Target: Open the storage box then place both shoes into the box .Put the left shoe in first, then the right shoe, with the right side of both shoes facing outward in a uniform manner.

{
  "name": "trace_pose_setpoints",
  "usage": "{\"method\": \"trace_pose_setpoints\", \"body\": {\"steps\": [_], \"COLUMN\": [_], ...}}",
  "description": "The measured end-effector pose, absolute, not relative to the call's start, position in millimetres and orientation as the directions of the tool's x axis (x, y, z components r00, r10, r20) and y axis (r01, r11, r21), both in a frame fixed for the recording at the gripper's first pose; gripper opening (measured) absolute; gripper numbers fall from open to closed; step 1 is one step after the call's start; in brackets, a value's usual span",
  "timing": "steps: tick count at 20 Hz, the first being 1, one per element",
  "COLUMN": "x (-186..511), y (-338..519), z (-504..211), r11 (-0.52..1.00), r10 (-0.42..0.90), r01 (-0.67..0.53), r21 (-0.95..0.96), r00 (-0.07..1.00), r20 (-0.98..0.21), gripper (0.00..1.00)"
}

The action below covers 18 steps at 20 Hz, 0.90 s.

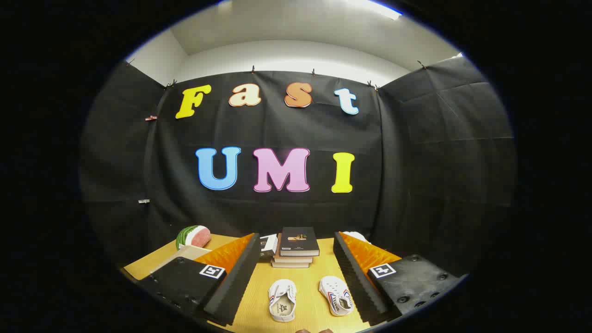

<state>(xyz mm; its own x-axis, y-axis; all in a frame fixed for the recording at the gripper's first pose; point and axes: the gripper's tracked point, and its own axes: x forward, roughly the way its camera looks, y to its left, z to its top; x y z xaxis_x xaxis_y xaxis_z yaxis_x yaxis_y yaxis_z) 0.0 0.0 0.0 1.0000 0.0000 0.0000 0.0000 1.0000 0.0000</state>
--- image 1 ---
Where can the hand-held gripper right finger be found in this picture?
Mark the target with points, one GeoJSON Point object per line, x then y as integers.
{"type": "Point", "coordinates": [356, 277]}

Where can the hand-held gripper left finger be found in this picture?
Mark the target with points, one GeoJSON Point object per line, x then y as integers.
{"type": "Point", "coordinates": [233, 282]}

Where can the white canvas shoe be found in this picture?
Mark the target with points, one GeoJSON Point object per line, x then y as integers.
{"type": "Point", "coordinates": [282, 300]}
{"type": "Point", "coordinates": [336, 296]}

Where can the beige fabric storage box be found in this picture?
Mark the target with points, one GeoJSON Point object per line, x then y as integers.
{"type": "Point", "coordinates": [187, 252]}

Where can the white plush toy with eyes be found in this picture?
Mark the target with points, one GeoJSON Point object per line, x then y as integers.
{"type": "Point", "coordinates": [356, 236]}

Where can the portrait cover book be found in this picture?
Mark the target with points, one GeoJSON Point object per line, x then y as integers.
{"type": "Point", "coordinates": [268, 244]}

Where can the watermelon slice plush toy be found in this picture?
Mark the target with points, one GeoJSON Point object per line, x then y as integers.
{"type": "Point", "coordinates": [196, 237]}

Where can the brown cover book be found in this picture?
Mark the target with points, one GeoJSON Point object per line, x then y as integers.
{"type": "Point", "coordinates": [290, 265]}
{"type": "Point", "coordinates": [292, 259]}

